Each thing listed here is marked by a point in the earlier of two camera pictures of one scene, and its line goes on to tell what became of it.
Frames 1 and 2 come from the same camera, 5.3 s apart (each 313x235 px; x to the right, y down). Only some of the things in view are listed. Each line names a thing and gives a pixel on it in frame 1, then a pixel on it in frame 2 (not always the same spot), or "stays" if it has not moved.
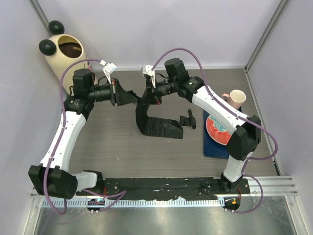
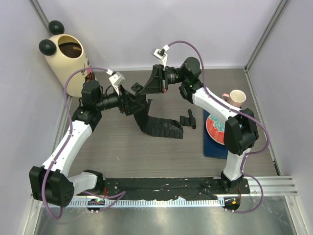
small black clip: x=189 y=121 stays
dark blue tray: x=212 y=149 stays
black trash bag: x=155 y=127 -> x=137 y=87
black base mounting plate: x=165 y=188 stays
